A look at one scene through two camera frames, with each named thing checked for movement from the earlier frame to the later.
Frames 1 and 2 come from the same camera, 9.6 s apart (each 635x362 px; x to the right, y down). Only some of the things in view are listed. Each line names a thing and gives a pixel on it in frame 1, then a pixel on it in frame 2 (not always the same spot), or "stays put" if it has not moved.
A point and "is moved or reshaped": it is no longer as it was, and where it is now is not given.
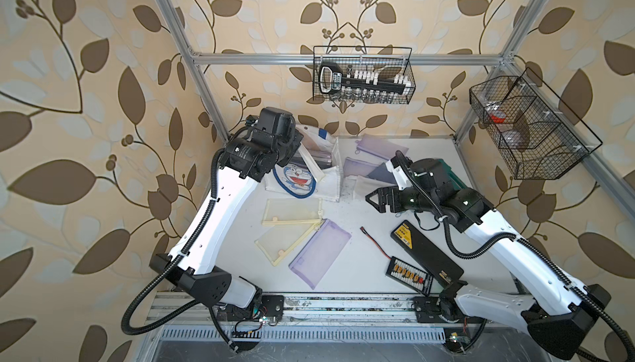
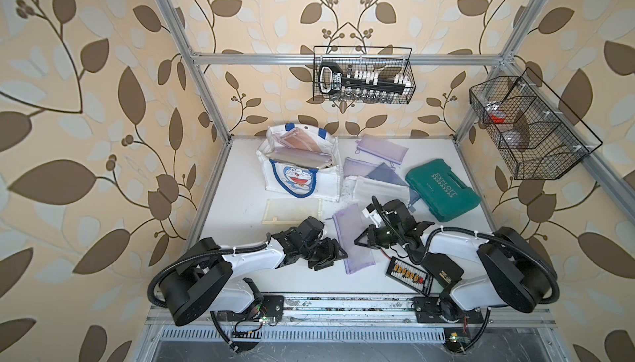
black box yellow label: x=427 y=253 stays put
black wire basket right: x=534 y=134 stays put
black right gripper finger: x=391 y=196 → x=367 y=238
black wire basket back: x=363 y=74 stays put
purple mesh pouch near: x=353 y=167 stays put
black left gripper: x=293 y=137 → x=329 y=257
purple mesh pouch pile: x=318 y=252 is moved or reshaped
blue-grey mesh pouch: x=382 y=173 stays put
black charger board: x=405 y=273 stays put
